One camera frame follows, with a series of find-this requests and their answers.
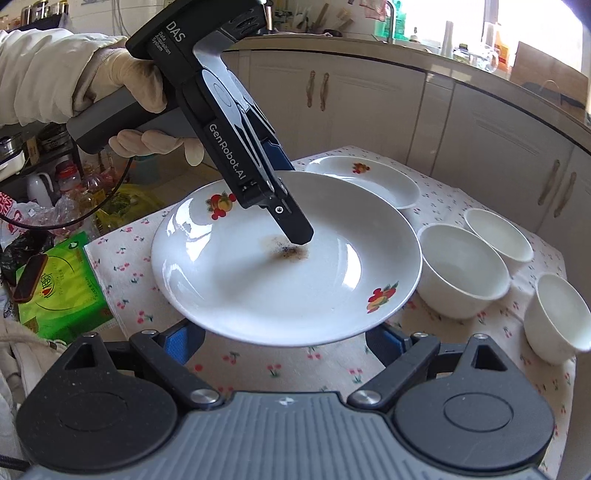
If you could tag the person's left hand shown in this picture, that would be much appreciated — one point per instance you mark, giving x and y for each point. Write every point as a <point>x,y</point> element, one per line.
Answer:
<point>138,78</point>

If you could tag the cherry-print tablecloth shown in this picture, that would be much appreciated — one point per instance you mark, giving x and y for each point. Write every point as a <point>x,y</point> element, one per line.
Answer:
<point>258,364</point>

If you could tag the red and white plastic bag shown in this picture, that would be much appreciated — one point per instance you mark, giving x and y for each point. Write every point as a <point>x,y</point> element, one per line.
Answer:
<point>18,212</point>

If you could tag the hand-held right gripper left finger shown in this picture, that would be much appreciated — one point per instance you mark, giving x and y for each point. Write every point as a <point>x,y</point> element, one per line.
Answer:
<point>178,346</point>

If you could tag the metal faucet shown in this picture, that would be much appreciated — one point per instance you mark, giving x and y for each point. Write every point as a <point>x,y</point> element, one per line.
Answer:
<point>393,23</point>

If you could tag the large white fruit-print plate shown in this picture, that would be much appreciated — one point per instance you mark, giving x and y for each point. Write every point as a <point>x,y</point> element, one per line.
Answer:
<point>258,286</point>

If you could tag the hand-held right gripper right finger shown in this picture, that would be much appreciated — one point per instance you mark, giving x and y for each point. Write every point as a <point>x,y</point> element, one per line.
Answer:
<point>383,344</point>

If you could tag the person's left forearm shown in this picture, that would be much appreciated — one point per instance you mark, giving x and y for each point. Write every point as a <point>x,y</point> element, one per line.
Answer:
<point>41,74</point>

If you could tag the green dish soap bottle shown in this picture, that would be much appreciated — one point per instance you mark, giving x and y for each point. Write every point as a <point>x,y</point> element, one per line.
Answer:
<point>381,23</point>

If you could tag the small white fruit-print plate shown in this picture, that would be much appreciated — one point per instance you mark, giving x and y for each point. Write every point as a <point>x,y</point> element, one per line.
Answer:
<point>369,182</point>

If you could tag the black plastic bag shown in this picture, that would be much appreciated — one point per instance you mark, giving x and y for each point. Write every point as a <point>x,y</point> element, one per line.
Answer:
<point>14,249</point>

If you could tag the white bottle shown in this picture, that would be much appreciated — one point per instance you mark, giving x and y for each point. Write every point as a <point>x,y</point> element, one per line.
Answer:
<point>449,37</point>

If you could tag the silver electric cooker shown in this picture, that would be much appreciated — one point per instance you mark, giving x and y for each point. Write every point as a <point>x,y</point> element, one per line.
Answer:
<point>11,157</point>

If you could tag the green cardboard box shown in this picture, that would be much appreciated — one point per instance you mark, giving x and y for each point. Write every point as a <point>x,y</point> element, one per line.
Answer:
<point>69,295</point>

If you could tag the kitchen countertop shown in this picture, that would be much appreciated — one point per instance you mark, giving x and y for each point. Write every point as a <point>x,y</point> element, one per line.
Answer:
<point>351,42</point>

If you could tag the orange bottle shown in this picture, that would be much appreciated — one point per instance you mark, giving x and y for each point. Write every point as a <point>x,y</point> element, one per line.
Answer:
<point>504,44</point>

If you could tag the white cabinet door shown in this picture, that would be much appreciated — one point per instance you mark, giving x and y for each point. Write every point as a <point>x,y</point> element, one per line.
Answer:
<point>286,92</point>
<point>494,147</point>
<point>579,198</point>
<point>369,110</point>

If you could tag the glass jug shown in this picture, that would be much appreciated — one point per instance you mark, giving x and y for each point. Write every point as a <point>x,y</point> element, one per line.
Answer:
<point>485,60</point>

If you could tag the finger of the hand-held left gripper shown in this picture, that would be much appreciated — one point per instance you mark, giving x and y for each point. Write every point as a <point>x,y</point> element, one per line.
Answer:
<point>277,154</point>
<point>295,224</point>

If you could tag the white bowl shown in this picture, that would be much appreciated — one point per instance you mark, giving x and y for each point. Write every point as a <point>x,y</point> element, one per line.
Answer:
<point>558,318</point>
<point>461,272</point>
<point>501,240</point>

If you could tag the yellow plastic bag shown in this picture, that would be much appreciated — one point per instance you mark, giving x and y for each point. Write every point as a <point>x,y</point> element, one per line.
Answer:
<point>134,203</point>

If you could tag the white thermos jug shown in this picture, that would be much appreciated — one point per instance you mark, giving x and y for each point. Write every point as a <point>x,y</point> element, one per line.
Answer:
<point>39,191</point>

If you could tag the black phone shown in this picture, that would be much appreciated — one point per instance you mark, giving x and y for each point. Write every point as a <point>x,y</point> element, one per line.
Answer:
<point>30,277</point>

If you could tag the person's beige clothing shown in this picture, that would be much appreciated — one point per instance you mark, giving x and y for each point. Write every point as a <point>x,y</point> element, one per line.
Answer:
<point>23,369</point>

